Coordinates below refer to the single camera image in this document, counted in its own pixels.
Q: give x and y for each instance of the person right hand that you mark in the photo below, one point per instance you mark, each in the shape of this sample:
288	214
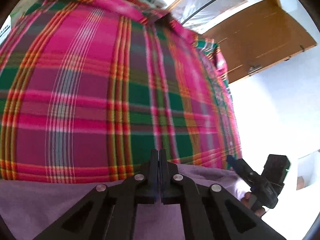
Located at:
245	201

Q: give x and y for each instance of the wooden door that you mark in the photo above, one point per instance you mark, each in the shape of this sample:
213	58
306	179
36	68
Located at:
252	34

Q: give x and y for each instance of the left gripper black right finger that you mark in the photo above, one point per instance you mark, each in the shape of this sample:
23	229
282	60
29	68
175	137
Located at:
209	212

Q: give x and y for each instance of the purple fleece pants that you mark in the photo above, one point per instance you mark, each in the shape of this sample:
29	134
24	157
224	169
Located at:
28	207

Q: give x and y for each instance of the green white tissue box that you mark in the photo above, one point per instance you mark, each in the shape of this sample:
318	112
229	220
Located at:
5	29

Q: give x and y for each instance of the pink green plaid bedsheet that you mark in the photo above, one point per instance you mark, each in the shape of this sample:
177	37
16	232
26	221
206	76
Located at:
90	87

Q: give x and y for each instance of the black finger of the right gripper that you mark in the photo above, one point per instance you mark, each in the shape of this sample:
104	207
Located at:
232	162

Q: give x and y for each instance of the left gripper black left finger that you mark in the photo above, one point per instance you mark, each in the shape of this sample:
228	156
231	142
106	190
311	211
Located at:
108	212

